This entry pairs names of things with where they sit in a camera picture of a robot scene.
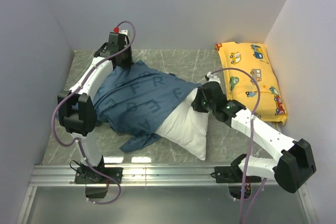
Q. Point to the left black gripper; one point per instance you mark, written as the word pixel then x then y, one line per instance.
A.
pixel 129 62

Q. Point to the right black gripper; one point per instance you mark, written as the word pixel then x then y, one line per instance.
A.
pixel 196 104

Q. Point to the white pillow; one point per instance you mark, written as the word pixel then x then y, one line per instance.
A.
pixel 187 127

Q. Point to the blue cartoon mouse pillowcase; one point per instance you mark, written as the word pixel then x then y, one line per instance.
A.
pixel 136 101

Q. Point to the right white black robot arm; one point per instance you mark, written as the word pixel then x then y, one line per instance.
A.
pixel 291 163

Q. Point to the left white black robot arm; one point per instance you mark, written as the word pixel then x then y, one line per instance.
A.
pixel 76 112

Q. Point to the yellow car print pillow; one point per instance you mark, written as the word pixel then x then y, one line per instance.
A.
pixel 249 69

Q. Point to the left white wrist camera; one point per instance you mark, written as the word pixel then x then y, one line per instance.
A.
pixel 121 31

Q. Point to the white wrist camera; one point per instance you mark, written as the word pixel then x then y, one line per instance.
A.
pixel 121 31
pixel 210 77

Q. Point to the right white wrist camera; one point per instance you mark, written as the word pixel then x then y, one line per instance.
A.
pixel 210 77

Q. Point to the aluminium side rail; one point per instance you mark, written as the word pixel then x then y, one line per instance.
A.
pixel 277 127

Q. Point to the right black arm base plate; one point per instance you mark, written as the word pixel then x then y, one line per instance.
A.
pixel 233 177

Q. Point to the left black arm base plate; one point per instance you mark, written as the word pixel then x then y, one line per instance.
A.
pixel 96 185

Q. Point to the aluminium mounting rail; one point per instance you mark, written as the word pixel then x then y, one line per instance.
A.
pixel 142 174

